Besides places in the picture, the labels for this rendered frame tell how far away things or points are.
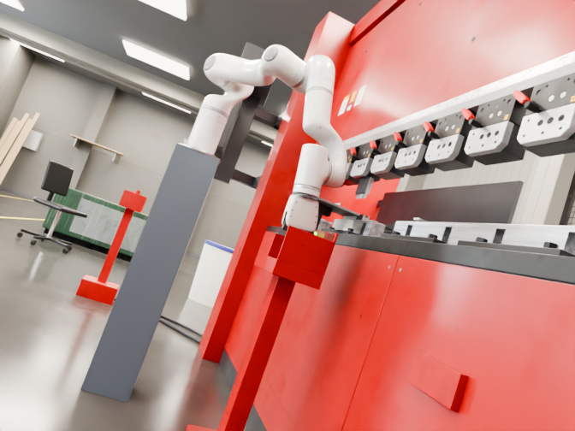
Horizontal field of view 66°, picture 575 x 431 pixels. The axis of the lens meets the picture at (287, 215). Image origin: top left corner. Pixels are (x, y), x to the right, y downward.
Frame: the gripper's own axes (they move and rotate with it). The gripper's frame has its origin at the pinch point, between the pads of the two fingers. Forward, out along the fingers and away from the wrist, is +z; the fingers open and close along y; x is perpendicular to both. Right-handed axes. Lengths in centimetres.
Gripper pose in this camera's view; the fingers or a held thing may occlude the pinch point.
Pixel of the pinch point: (294, 245)
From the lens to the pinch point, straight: 136.6
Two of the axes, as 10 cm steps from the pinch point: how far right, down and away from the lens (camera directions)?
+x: 3.7, 0.0, -9.3
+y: -9.1, -2.3, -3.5
